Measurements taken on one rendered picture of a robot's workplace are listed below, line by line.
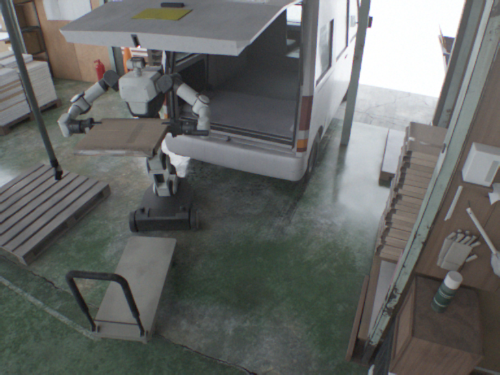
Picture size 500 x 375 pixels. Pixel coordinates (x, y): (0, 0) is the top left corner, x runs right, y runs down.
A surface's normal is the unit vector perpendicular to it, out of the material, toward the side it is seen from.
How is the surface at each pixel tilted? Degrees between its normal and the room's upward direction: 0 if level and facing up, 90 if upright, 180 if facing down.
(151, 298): 0
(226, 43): 106
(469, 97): 90
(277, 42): 93
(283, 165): 87
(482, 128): 90
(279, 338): 0
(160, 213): 0
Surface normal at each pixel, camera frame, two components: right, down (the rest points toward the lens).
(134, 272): 0.00, -0.81
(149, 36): -0.37, 0.75
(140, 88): -0.18, 0.59
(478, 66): -0.39, 0.55
